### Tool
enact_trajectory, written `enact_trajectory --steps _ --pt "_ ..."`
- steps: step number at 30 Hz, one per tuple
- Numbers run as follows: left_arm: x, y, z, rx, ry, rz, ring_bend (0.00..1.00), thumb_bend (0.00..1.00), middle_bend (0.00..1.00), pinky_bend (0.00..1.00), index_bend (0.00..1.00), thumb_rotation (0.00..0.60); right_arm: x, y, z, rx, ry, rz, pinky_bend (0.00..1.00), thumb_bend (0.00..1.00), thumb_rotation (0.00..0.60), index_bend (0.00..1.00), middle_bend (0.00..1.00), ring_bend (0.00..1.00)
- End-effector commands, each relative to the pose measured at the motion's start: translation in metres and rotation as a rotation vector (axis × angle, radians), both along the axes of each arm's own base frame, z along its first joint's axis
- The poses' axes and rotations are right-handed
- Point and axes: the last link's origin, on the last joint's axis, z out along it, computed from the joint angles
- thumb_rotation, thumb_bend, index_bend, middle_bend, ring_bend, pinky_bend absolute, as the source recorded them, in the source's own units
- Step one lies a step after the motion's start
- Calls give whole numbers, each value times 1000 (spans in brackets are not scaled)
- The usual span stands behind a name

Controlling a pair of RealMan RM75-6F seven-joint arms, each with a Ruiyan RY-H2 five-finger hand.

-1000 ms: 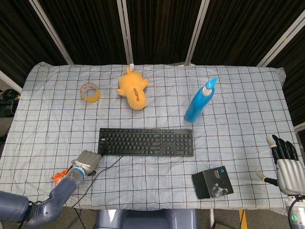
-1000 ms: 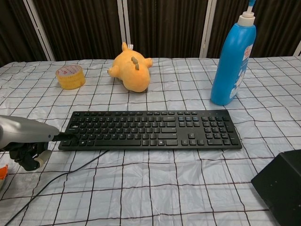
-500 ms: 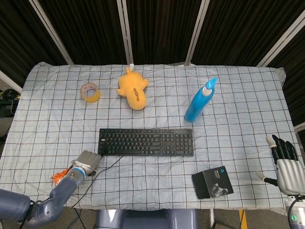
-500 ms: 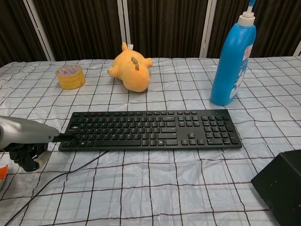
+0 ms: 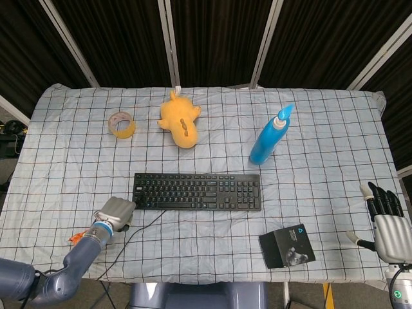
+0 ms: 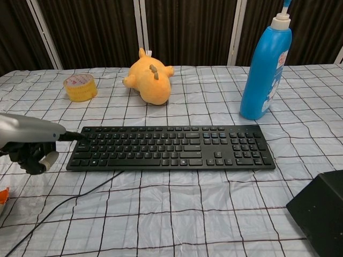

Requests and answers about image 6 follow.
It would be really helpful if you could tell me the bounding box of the blue pump bottle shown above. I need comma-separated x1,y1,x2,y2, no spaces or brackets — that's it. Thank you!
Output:
239,0,293,120

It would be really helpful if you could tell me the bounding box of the black computer keyboard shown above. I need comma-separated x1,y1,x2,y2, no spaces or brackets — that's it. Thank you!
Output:
66,125,277,172

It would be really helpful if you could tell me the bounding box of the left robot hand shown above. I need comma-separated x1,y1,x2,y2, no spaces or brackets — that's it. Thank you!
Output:
0,112,87,176

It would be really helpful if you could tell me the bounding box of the white checked tablecloth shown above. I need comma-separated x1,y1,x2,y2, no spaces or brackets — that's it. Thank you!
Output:
0,63,343,257

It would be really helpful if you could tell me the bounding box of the orange snack packet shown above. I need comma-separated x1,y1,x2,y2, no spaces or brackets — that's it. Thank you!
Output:
0,186,10,216

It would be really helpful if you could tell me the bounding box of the yellow plush toy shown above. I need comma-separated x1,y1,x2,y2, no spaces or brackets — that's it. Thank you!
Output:
122,47,175,106

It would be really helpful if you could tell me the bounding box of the yellow tape roll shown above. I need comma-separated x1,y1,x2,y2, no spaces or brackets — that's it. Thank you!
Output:
63,74,98,103

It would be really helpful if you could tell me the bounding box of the black keyboard cable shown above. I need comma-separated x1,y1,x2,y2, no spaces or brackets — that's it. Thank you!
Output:
4,170,123,257

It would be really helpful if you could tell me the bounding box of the black box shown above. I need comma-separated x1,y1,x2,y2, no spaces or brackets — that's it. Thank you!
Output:
286,172,343,257

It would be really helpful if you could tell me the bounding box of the dark brown curtain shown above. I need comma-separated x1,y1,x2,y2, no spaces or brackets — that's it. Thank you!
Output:
0,0,343,77

